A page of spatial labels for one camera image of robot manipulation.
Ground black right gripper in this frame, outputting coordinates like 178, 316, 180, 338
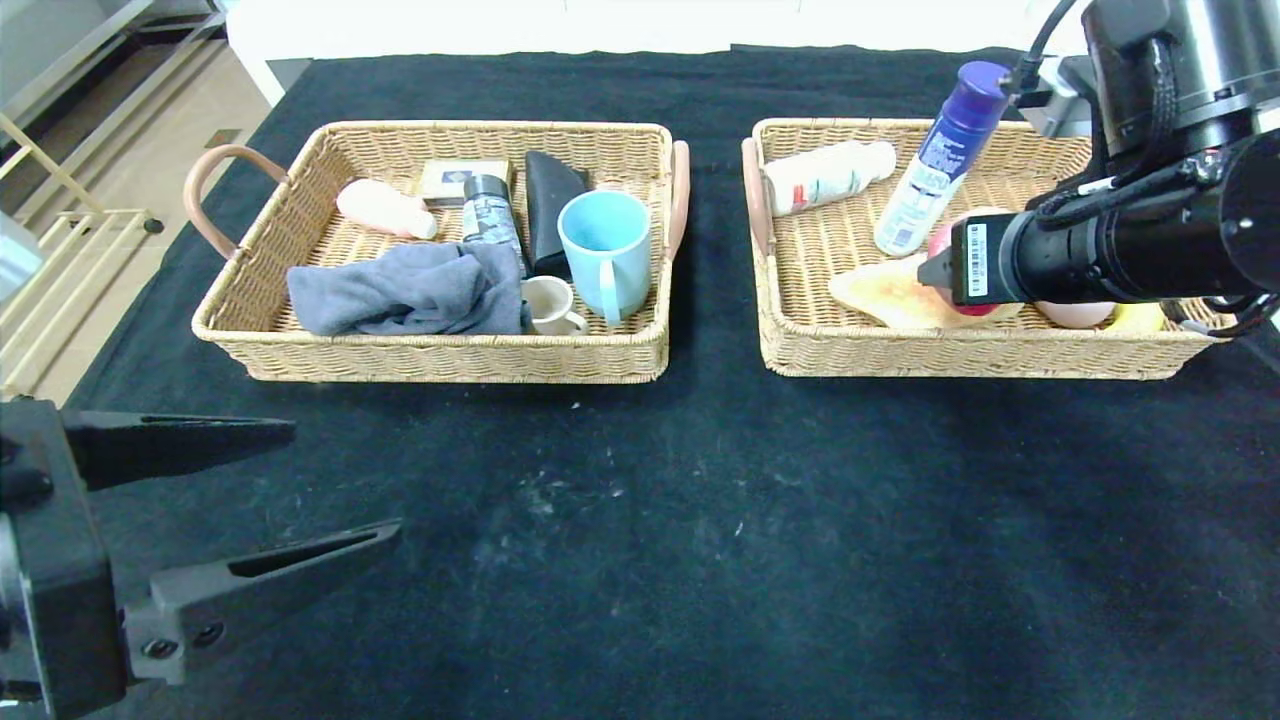
917, 201, 1084, 306

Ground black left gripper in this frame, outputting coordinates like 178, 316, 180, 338
0, 396, 404, 720

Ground red apple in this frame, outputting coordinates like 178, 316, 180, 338
927, 206, 1023, 320

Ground grey cloth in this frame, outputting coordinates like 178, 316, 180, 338
287, 243, 533, 338

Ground light blue plastic mug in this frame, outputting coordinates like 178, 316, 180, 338
556, 189, 653, 328

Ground dark jar with printed label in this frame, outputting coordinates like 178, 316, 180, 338
461, 175, 527, 273

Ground flat toasted bread slice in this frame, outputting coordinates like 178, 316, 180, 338
827, 252, 1023, 331

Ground spray can with blue cap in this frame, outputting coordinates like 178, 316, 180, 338
873, 60, 1024, 259

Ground pale pink round fruit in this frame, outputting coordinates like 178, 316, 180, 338
1035, 300, 1117, 329

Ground white plastic bottle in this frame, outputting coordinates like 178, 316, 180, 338
764, 140, 898, 218

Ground yellow banana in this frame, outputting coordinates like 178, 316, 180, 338
1108, 300, 1167, 333

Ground light wooden wheeled rack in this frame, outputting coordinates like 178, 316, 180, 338
0, 115, 166, 401

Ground pink and white small bottle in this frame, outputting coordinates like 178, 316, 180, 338
335, 178, 439, 240

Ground small beige ceramic cup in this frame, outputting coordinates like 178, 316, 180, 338
520, 275, 591, 337

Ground black soft pouch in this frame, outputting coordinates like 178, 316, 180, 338
524, 150, 593, 281

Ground small gold box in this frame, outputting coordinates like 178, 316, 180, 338
417, 159, 515, 208

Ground wooden shelf unit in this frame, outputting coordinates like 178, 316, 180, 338
0, 0, 226, 131

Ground wicker basket with brown handles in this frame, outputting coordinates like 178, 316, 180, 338
182, 120, 691, 385
741, 117, 1248, 381

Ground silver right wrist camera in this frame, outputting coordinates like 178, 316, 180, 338
1018, 55, 1097, 141

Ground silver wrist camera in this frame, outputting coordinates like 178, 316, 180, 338
0, 210, 44, 307
1018, 55, 1097, 141

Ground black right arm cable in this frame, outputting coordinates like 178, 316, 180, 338
1008, 0, 1083, 93

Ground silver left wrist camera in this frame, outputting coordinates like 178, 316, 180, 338
0, 210, 44, 307

